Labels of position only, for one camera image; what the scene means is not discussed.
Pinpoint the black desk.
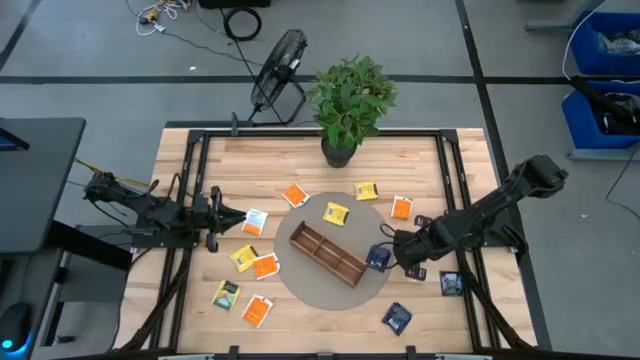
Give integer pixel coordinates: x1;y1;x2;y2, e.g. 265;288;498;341
0;117;134;349

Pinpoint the green plant in black pot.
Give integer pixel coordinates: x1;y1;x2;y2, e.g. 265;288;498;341
305;53;399;169

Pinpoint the dark blue tea bag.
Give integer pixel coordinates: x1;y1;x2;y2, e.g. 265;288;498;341
381;301;414;337
365;243;394;274
438;270;465;298

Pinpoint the orange white tea bag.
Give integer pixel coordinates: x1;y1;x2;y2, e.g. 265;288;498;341
240;294;275;330
241;207;270;237
281;182;311;210
251;252;282;282
389;194;415;221

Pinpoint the black computer mouse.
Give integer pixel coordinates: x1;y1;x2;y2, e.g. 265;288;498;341
0;302;32;359

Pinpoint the grey table leg base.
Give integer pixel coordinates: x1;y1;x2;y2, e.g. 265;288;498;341
524;0;609;34
567;147;640;162

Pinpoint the wooden tea organizer tray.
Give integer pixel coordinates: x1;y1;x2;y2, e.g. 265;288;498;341
288;220;369;289

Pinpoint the black floor fan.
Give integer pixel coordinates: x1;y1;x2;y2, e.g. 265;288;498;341
248;28;309;128

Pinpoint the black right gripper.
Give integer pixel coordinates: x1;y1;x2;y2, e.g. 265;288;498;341
392;213;442;282

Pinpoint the black floor cable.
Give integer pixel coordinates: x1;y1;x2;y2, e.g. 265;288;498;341
604;144;640;221

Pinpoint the coiled black cable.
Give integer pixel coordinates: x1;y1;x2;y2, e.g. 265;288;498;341
222;6;263;42

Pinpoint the blue plastic storage bin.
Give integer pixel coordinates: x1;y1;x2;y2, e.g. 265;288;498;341
561;79;640;151
571;10;640;76

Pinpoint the white cable bundle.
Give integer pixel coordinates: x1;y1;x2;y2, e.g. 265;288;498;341
134;0;180;37

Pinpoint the yellow cable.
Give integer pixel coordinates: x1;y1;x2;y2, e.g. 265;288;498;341
74;158;151;189

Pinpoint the round grey table mat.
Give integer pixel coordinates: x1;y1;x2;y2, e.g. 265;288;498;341
273;191;396;311

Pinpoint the black box on floor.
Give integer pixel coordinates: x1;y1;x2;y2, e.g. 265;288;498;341
198;0;272;10

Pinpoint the black aluminium rig frame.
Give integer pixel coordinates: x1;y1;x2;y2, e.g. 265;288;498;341
114;127;539;360

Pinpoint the green yellow tea bag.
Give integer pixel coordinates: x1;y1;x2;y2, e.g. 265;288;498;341
211;279;242;312

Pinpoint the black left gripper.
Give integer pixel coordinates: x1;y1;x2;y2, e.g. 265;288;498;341
192;184;247;254

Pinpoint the dark screen on desk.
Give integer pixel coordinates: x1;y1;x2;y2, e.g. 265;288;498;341
0;127;30;152

